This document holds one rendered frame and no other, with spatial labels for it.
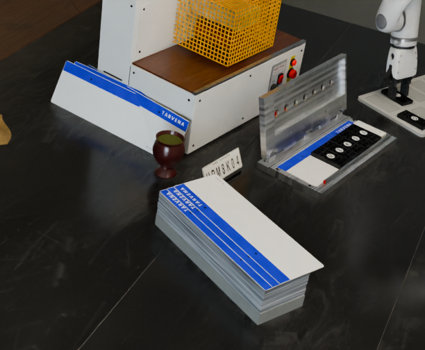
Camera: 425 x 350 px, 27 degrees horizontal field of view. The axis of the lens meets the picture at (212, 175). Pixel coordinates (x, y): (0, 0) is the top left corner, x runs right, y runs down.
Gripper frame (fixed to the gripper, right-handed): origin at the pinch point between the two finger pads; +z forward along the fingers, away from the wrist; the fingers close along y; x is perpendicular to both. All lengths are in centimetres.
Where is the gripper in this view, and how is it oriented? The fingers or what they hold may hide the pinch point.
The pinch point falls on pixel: (398, 91)
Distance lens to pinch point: 291.5
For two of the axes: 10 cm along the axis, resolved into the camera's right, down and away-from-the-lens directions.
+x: -5.9, -3.3, 7.4
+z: -0.1, 9.2, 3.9
